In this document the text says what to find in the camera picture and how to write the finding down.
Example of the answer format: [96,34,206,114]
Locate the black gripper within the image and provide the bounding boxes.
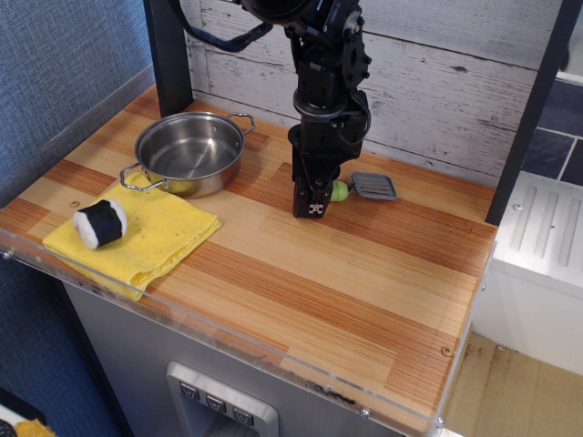
[288,89,372,219]

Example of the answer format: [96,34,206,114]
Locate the green handled grey spatula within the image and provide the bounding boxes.
[331,171,397,202]

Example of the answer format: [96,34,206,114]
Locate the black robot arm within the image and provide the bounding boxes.
[241,1,372,219]

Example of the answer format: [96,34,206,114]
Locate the yellow folded cloth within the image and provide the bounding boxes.
[42,184,221,301]

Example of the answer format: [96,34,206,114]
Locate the stainless steel pot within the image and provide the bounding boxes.
[119,111,256,198]

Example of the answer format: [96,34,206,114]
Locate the plush sushi roll toy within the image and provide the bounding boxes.
[72,198,128,249]

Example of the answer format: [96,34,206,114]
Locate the grey control panel with buttons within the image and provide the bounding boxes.
[166,361,280,436]

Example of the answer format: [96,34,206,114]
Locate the clear acrylic edge guard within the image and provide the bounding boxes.
[0,227,500,433]

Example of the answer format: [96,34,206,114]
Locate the yellow object bottom left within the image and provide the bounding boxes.
[15,420,56,437]

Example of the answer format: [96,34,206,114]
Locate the black braided cable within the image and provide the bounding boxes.
[167,0,274,54]

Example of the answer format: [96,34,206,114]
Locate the left dark vertical post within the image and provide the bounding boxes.
[143,0,193,117]

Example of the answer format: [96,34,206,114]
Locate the dark vertical post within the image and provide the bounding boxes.
[486,0,582,226]
[143,0,193,117]

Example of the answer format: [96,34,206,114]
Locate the right dark vertical post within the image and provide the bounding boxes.
[486,0,582,226]

